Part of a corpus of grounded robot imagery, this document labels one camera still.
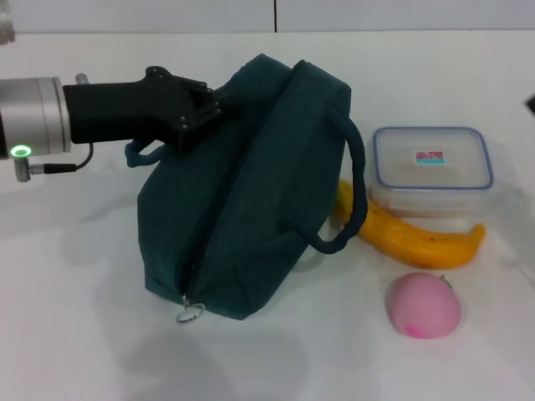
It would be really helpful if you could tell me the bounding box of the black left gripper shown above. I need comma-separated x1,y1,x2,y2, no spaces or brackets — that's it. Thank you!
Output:
62,65,246,156

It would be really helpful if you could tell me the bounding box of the dark teal insulated bag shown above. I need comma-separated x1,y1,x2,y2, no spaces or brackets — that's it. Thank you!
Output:
124,53,373,322

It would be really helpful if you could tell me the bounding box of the clear plastic food container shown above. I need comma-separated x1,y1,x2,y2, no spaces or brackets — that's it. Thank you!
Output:
367,126,494,229

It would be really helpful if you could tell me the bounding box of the yellow banana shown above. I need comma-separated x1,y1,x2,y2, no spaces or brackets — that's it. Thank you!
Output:
333,178,487,271

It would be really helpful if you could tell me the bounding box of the pink toy peach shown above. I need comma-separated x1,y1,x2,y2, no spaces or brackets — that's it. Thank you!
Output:
385,271,463,339

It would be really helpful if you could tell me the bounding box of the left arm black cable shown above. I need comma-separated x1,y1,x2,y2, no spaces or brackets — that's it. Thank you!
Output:
12,141,94,184

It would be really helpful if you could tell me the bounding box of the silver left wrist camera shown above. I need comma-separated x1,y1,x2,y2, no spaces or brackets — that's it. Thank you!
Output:
0,12,16,45

